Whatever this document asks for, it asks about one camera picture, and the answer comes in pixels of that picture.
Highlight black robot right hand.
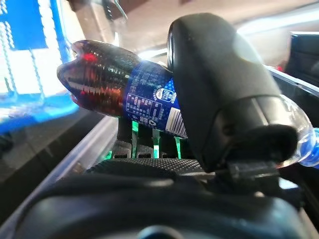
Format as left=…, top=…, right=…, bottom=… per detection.
left=9, top=12, right=310, bottom=239

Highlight cola bottle blue label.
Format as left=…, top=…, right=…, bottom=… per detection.
left=56, top=39, right=319, bottom=168

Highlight blue plastic shopping basket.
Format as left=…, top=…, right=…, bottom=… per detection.
left=0, top=0, right=80, bottom=125

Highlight clear plastic shelf edge rail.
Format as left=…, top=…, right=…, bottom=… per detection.
left=0, top=116, right=120, bottom=232

